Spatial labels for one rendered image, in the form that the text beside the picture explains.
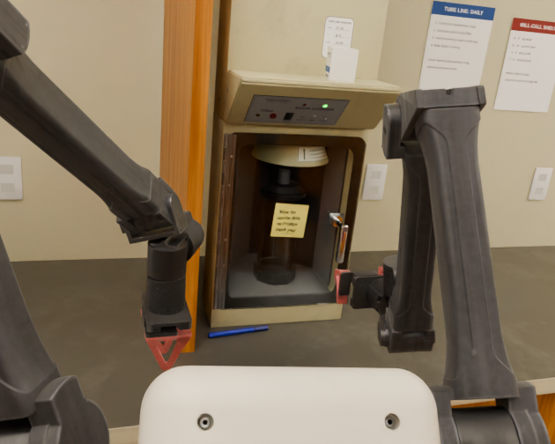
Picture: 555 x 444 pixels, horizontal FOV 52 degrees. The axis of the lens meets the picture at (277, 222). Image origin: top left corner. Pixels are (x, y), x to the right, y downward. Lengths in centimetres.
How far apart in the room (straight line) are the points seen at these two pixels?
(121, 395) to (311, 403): 76
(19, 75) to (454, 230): 45
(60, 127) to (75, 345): 70
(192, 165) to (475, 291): 62
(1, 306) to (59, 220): 114
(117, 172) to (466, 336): 44
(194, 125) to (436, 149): 53
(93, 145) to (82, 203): 95
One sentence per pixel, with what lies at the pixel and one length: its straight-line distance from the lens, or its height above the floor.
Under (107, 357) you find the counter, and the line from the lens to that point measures 123.
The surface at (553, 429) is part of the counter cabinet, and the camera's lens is 157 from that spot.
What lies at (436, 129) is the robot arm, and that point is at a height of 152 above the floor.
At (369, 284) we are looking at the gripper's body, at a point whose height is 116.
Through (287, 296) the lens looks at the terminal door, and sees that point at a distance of 132.
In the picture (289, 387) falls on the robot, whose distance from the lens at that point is 40.
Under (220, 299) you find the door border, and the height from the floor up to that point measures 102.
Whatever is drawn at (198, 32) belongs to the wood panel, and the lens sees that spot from 104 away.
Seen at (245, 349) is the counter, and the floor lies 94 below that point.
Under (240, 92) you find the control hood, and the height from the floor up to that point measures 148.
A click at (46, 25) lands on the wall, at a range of 155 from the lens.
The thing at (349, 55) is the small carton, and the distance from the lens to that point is 112.
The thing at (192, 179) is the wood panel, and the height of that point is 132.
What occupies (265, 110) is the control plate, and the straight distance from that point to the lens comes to 111.
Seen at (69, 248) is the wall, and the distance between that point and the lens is 168.
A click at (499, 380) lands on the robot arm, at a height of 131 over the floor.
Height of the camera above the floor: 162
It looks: 20 degrees down
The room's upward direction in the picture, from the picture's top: 6 degrees clockwise
